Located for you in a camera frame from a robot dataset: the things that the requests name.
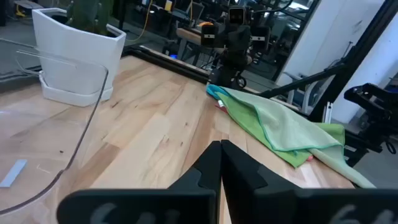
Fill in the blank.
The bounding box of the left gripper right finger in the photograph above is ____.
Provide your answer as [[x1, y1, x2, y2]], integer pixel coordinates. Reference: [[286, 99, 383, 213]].
[[221, 139, 398, 224]]

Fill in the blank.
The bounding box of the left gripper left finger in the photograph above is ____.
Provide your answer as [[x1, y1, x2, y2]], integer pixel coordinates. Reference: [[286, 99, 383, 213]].
[[57, 140, 223, 224]]

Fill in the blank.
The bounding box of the blue microfiber towel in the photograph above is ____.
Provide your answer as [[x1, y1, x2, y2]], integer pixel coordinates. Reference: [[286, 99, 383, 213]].
[[206, 83, 231, 101]]

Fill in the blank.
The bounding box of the mint green microfiber towel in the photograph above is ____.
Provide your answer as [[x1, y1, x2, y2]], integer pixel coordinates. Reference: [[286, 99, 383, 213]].
[[217, 86, 377, 189]]

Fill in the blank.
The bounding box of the pink microfiber towel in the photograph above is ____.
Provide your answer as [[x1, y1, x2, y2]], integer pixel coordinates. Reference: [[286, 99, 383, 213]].
[[214, 104, 314, 163]]

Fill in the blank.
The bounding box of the wooden workbench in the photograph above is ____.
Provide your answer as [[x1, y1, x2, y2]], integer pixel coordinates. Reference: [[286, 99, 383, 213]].
[[176, 27, 206, 46]]

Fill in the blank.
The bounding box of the grey chair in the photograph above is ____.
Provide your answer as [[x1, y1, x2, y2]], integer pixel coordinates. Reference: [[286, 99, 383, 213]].
[[281, 70, 331, 114]]

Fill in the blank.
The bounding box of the clear plastic bin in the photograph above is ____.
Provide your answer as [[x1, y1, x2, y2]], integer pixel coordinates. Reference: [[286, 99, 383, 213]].
[[0, 37, 109, 218]]

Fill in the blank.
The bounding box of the green cactus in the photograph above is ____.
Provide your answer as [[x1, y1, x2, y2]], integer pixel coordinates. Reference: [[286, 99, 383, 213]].
[[66, 0, 115, 37]]

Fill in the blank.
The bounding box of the white plant pot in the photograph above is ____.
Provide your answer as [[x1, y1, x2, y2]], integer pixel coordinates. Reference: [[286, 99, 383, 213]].
[[32, 7, 127, 108]]

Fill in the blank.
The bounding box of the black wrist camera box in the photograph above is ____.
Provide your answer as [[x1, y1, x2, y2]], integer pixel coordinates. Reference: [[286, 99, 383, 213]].
[[228, 6, 246, 25]]

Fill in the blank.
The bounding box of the yellow cable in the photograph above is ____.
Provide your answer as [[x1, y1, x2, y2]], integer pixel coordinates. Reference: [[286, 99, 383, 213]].
[[126, 0, 154, 43]]

